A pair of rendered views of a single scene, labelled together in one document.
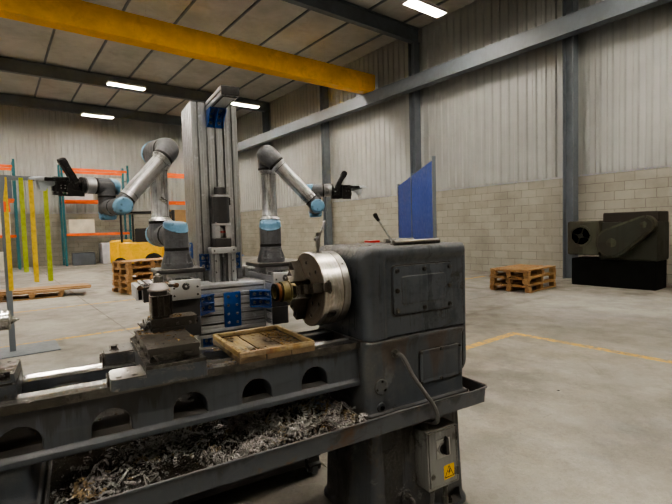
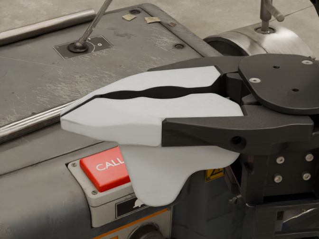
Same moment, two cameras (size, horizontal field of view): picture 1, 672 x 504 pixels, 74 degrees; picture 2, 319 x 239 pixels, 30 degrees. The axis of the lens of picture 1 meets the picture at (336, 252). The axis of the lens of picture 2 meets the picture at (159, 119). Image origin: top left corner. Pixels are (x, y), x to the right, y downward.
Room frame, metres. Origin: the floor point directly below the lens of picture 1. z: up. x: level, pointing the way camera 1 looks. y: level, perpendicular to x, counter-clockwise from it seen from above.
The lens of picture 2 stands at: (2.91, -0.15, 1.76)
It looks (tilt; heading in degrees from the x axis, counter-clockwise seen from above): 36 degrees down; 178
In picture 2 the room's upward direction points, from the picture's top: 2 degrees clockwise
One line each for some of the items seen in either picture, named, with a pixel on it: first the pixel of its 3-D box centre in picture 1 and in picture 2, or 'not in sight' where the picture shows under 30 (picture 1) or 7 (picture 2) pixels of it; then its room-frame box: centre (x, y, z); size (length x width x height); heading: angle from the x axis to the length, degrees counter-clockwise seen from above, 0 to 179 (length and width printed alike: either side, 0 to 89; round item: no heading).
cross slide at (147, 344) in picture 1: (163, 339); not in sight; (1.60, 0.64, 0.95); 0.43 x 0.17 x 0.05; 30
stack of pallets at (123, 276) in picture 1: (145, 274); not in sight; (10.50, 4.53, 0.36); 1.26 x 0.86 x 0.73; 139
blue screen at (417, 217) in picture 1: (412, 234); not in sight; (8.57, -1.49, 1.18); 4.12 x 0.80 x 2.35; 179
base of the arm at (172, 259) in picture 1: (177, 257); not in sight; (2.20, 0.79, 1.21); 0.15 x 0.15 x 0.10
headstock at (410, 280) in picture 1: (389, 284); (82, 179); (2.13, -0.25, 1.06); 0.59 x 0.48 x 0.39; 120
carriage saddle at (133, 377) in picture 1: (150, 356); not in sight; (1.56, 0.67, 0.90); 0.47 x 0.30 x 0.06; 30
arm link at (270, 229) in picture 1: (270, 231); not in sight; (2.45, 0.36, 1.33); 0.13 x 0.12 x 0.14; 8
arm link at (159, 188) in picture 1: (159, 193); not in sight; (2.29, 0.89, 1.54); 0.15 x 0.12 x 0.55; 51
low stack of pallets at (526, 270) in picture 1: (523, 277); not in sight; (9.12, -3.85, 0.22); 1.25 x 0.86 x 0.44; 130
